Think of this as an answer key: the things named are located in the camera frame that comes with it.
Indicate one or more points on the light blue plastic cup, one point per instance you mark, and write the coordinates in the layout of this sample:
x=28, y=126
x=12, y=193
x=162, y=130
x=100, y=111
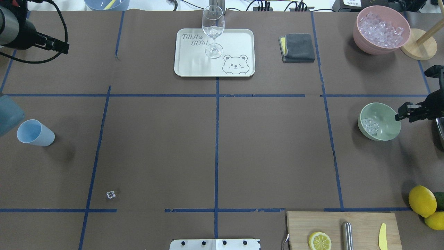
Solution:
x=36, y=133

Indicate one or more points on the clear wine glass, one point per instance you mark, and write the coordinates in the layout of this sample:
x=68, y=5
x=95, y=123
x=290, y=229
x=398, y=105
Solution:
x=213, y=24

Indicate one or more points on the pink bowl with ice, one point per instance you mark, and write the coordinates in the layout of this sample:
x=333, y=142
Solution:
x=379, y=30

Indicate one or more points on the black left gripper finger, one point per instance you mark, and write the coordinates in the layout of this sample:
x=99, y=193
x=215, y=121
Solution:
x=49, y=43

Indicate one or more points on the green bowl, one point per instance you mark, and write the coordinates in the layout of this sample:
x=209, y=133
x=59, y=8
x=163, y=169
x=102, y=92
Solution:
x=389, y=128

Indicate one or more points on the blue bowl with fork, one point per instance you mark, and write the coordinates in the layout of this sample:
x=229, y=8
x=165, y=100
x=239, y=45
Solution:
x=107, y=5

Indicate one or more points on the green avocado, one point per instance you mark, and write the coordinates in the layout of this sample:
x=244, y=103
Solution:
x=439, y=196

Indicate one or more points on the lemon half slice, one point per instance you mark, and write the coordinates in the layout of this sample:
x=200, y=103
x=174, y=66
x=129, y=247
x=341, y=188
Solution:
x=319, y=241

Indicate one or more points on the ice cubes in green bowl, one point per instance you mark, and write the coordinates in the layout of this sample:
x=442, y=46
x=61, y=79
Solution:
x=370, y=126

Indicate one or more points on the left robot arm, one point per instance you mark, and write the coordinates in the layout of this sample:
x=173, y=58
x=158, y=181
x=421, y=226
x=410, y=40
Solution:
x=17, y=32

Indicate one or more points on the wooden cutting board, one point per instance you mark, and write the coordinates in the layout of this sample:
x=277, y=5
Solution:
x=365, y=228

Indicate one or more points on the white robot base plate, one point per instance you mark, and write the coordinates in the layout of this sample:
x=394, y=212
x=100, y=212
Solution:
x=215, y=244

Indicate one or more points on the grey folded cloth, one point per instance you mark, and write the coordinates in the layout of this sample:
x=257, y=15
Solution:
x=297, y=48

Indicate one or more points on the yellow lemon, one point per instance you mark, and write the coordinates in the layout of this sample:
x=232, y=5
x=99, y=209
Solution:
x=422, y=201
x=435, y=221

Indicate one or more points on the metal cylinder tool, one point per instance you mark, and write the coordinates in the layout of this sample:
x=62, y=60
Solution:
x=347, y=238

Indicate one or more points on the loose ice cube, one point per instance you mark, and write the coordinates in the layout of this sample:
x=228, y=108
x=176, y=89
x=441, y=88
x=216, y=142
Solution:
x=111, y=194

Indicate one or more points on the wooden paper towel stand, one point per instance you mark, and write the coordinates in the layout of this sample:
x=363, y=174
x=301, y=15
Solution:
x=421, y=45

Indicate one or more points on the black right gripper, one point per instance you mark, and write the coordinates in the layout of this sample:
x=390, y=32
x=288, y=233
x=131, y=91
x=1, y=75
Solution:
x=433, y=103

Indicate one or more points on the cream bear tray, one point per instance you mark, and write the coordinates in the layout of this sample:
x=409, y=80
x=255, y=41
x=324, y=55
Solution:
x=237, y=60

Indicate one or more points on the yellow plastic knife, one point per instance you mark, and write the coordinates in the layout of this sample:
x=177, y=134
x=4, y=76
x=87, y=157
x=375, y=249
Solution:
x=382, y=237

